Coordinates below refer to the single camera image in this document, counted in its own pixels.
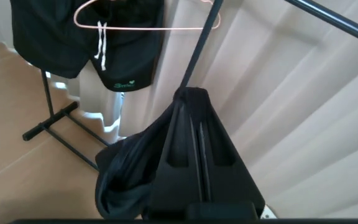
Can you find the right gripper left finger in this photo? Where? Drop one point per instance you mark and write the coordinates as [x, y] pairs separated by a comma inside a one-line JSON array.
[[172, 186]]

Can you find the black clothes rack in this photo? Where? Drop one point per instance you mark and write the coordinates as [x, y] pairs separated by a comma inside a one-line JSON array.
[[197, 53]]

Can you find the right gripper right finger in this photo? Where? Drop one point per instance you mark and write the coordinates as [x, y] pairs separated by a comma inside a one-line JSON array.
[[232, 186]]

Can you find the black garment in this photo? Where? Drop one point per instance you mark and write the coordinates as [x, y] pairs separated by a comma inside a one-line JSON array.
[[126, 174], [51, 46]]

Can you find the pink clothes hanger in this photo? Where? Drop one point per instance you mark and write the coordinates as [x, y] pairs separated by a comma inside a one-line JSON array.
[[135, 28]]

